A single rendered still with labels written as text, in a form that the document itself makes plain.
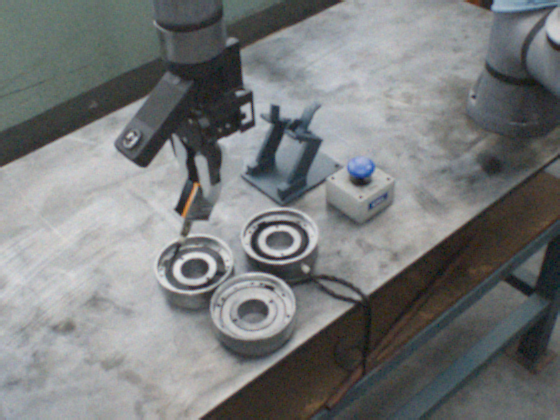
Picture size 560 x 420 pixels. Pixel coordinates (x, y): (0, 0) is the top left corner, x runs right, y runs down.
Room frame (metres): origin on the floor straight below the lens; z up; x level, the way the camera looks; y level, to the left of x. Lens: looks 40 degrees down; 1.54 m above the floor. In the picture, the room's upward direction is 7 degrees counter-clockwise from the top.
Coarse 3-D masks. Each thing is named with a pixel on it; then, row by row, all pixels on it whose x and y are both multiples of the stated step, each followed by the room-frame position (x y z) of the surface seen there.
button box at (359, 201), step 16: (336, 176) 0.78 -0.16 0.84; (352, 176) 0.77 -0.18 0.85; (384, 176) 0.77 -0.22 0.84; (336, 192) 0.76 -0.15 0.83; (352, 192) 0.74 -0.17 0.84; (368, 192) 0.74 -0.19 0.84; (384, 192) 0.75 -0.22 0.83; (352, 208) 0.74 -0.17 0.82; (368, 208) 0.73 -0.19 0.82; (384, 208) 0.75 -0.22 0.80
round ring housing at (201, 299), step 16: (176, 240) 0.70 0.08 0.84; (192, 240) 0.70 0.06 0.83; (208, 240) 0.70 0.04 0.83; (160, 256) 0.67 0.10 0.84; (192, 256) 0.67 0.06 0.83; (208, 256) 0.67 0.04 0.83; (224, 256) 0.67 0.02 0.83; (160, 272) 0.65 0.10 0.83; (176, 272) 0.65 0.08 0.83; (192, 272) 0.67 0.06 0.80; (208, 272) 0.64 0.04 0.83; (160, 288) 0.63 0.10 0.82; (208, 288) 0.60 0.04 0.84; (176, 304) 0.62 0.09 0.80; (192, 304) 0.60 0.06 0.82; (208, 304) 0.61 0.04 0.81
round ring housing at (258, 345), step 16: (224, 288) 0.61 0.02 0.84; (240, 288) 0.61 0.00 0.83; (272, 288) 0.60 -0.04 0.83; (288, 288) 0.59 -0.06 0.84; (240, 304) 0.58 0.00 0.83; (256, 304) 0.59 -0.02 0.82; (272, 304) 0.58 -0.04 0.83; (288, 304) 0.57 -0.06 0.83; (240, 320) 0.56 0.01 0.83; (272, 320) 0.55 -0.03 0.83; (288, 320) 0.54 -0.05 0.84; (224, 336) 0.53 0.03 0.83; (272, 336) 0.52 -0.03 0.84; (288, 336) 0.53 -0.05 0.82; (240, 352) 0.53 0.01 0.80; (256, 352) 0.52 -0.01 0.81
